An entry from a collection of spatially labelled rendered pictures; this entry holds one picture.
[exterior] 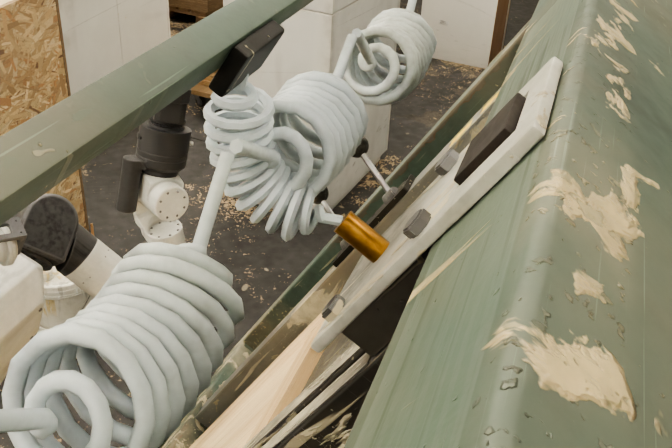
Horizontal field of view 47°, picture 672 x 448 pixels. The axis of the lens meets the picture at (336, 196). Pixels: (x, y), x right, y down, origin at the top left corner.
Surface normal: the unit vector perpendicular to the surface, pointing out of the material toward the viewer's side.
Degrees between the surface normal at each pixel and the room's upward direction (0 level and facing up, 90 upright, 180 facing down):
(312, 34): 90
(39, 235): 54
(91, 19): 90
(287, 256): 0
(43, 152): 32
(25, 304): 68
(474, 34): 90
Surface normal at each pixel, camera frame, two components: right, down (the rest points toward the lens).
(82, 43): 0.90, 0.25
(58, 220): 0.64, -0.21
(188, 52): 0.54, -0.62
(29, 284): 0.89, -0.13
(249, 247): 0.04, -0.86
